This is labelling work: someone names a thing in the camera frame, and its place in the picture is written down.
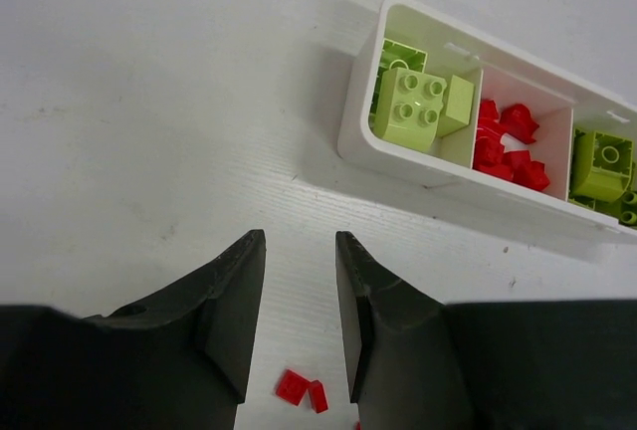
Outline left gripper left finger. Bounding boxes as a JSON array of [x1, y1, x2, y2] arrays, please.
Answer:
[[1, 230, 266, 429]]

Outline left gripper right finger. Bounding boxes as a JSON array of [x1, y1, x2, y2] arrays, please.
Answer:
[[335, 231, 636, 429]]

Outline light green duplo brick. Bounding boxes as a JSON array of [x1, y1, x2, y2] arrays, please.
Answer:
[[372, 68, 447, 153]]

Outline dark green duplo brick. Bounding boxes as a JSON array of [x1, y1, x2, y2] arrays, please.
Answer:
[[568, 126, 636, 214]]

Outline pale green duplo brick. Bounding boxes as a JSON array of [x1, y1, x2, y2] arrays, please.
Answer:
[[437, 76, 475, 137]]

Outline red lego slope piece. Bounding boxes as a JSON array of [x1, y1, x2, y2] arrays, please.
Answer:
[[500, 103, 539, 144]]

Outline red small lego piece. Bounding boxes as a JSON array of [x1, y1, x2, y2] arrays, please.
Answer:
[[308, 380, 328, 414]]

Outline red lego plate left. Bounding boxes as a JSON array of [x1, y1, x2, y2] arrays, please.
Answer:
[[275, 369, 311, 406]]

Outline red arch lego piece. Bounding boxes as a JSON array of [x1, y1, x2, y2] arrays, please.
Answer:
[[473, 100, 514, 182]]

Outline green duplo brick in tray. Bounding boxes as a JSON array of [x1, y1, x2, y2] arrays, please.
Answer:
[[618, 190, 637, 228]]

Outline white divided sorting tray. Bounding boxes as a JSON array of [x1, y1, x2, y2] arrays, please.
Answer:
[[337, 0, 636, 243]]

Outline pale green brick underneath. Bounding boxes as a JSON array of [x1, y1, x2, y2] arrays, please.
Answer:
[[370, 39, 428, 117]]

